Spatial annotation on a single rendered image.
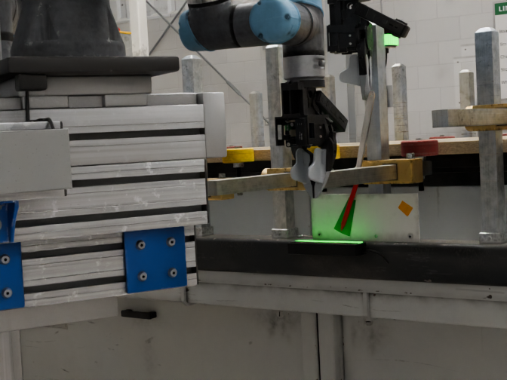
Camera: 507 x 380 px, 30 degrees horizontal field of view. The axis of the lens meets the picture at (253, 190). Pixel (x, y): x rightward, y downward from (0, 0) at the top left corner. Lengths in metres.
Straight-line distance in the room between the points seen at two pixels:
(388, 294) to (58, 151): 1.10
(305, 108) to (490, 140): 0.40
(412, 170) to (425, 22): 7.72
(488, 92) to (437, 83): 7.68
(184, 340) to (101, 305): 1.34
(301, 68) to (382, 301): 0.61
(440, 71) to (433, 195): 7.40
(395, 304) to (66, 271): 0.94
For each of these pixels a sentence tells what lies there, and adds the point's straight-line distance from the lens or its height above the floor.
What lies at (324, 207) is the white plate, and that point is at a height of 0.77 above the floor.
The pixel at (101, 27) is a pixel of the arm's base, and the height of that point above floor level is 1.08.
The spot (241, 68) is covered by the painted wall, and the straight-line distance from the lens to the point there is 10.58.
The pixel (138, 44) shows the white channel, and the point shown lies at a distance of 3.73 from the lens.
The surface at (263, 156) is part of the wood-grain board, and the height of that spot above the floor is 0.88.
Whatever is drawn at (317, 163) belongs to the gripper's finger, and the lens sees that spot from 1.70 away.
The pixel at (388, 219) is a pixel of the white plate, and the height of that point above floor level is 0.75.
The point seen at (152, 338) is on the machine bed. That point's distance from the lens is 2.80.
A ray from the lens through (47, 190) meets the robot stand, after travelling 1.09.
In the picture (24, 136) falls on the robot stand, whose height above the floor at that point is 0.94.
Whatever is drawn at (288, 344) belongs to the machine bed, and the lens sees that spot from 2.49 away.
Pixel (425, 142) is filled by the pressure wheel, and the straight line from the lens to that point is 2.05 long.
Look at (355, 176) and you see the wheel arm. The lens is 1.82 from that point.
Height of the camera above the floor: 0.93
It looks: 3 degrees down
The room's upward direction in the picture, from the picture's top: 3 degrees counter-clockwise
